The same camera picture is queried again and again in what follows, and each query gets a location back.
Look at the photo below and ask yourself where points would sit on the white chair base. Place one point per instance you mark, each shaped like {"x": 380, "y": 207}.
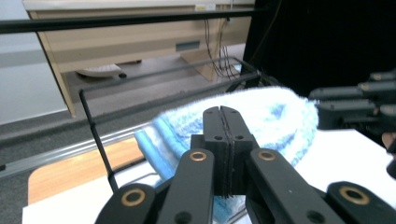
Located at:
{"x": 99, "y": 70}

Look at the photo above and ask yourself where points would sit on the black curtain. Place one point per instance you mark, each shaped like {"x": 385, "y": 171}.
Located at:
{"x": 320, "y": 40}

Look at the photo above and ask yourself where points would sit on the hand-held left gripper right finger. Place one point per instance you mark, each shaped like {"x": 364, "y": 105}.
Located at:
{"x": 238, "y": 133}

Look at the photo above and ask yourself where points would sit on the white cabinet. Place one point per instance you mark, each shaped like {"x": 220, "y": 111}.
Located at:
{"x": 21, "y": 77}

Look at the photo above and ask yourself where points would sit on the wooden table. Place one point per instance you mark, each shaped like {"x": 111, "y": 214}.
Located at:
{"x": 77, "y": 168}

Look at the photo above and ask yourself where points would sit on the black metal crossbar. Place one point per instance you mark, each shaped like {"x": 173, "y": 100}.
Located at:
{"x": 124, "y": 20}

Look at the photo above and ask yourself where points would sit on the blue striped cloth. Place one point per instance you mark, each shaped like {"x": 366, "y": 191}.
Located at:
{"x": 274, "y": 121}

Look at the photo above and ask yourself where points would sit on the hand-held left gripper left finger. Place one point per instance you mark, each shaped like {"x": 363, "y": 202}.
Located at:
{"x": 213, "y": 130}

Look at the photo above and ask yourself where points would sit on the light wooden desk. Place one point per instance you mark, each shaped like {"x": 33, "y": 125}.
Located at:
{"x": 130, "y": 40}

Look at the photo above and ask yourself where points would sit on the aluminium floor rail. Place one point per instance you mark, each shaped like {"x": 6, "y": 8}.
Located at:
{"x": 62, "y": 154}

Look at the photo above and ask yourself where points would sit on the white power strip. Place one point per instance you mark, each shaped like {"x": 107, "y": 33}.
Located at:
{"x": 205, "y": 7}

